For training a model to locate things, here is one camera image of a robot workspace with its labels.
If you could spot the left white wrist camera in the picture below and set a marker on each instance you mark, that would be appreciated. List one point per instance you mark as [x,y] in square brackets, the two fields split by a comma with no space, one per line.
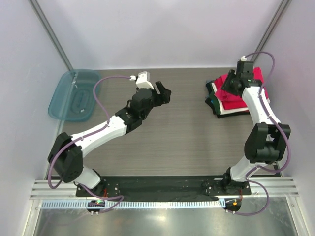
[142,80]

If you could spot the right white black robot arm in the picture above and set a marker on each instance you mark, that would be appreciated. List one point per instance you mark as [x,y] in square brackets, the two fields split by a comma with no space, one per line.
[268,139]

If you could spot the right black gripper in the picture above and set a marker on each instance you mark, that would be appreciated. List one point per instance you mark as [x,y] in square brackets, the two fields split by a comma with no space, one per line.
[226,85]

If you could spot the white t-shirt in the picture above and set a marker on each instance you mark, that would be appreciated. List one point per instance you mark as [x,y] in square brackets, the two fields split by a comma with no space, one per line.
[233,111]

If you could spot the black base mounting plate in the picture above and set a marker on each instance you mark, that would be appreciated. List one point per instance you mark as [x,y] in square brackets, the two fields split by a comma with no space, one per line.
[172,188]

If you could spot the right aluminium frame post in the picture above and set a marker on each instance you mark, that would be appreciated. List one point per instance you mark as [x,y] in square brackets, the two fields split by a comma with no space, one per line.
[276,18]

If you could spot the pink red t-shirt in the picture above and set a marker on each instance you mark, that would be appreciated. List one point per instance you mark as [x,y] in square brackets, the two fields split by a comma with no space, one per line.
[221,79]
[236,104]

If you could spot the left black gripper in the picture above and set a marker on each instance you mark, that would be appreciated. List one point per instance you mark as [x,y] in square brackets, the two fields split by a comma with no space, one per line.
[165,92]

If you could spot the left aluminium frame post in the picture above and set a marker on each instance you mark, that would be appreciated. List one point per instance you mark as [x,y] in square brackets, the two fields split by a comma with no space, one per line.
[50,32]

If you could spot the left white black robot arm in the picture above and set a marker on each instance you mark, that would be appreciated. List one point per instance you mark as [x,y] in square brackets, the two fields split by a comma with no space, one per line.
[68,151]

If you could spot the aluminium frame post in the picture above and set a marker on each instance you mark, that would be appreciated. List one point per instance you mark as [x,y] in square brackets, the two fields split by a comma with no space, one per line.
[276,18]
[50,32]

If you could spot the teal plastic tray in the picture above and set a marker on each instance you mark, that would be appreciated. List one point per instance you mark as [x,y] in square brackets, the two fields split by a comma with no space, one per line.
[73,99]

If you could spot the aluminium rail profile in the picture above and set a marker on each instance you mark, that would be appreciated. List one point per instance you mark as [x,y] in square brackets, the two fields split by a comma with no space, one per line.
[276,187]

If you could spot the slotted white cable duct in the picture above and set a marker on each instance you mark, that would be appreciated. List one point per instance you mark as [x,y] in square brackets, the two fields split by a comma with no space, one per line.
[91,204]

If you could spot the dark green t-shirt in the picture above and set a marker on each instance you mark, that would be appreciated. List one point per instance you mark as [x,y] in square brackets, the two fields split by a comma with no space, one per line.
[213,103]

